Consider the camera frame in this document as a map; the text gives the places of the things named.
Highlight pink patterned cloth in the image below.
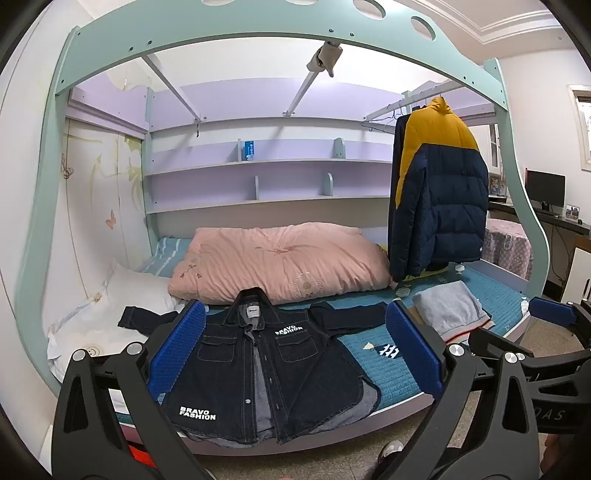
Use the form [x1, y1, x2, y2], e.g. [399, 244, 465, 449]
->
[485, 218, 532, 280]

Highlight dark desk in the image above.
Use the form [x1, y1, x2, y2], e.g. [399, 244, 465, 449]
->
[487, 196, 591, 241]

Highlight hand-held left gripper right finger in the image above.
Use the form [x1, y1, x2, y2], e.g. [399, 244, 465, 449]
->
[369, 300, 573, 480]

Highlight teal bed sheet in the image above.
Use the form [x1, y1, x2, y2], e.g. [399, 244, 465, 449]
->
[113, 237, 532, 425]

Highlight dark denim jacket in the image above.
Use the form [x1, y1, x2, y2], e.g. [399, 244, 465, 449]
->
[117, 288, 389, 446]

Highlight person's shoe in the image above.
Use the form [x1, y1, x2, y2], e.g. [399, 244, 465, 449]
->
[378, 439, 406, 467]

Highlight yellow and navy puffer jacket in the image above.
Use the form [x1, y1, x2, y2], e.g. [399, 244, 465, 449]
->
[389, 97, 490, 282]

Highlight purple wall shelves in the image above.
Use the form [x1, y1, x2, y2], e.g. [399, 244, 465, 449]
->
[143, 83, 499, 215]

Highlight red object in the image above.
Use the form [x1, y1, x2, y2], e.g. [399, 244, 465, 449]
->
[124, 445, 153, 480]

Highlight white butterfly wardrobe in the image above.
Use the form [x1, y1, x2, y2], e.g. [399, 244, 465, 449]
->
[58, 115, 153, 301]

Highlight black computer monitor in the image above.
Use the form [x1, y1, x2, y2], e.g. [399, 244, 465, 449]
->
[526, 170, 566, 213]

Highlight grey cloth on rail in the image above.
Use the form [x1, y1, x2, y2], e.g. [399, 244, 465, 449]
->
[307, 41, 345, 77]

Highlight mint green bunk bed frame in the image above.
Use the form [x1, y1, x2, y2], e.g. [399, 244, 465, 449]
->
[14, 0, 552, 457]

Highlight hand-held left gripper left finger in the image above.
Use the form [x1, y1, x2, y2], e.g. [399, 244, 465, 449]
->
[51, 300, 206, 480]

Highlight dark hanging garment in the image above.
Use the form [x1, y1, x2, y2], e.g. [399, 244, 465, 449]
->
[387, 113, 409, 241]

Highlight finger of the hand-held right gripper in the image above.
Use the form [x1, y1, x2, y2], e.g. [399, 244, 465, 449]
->
[467, 327, 539, 359]
[529, 298, 591, 340]

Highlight grey folded clothes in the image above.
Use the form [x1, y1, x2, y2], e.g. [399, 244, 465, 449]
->
[412, 279, 495, 342]

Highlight window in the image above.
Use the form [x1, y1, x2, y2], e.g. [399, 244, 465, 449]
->
[568, 84, 591, 171]

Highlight white pillow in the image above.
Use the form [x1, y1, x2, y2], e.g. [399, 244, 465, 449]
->
[46, 263, 185, 384]

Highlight blue striped pillow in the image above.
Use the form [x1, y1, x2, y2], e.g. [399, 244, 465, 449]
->
[141, 237, 192, 278]

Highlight pink quilt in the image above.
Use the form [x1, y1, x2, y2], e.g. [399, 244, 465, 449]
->
[168, 223, 393, 305]

